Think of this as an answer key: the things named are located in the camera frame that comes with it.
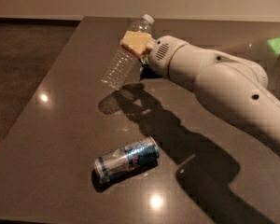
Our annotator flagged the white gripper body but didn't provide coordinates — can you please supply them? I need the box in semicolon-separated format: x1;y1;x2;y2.
148;35;188;78

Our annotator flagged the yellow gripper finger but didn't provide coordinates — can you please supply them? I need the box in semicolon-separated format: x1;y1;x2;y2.
121;31;155;55

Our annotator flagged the clear plastic water bottle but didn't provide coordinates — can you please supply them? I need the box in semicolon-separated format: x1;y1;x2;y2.
102;14;154;91

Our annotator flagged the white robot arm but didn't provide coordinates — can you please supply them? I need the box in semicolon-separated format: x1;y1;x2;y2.
121;31;280;157

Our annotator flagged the crumpled green chip bag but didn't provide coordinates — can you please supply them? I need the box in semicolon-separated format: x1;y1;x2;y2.
140;56;148;67

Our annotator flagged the blue silver energy drink can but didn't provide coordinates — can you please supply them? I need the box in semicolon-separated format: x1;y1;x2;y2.
93;136;160;184

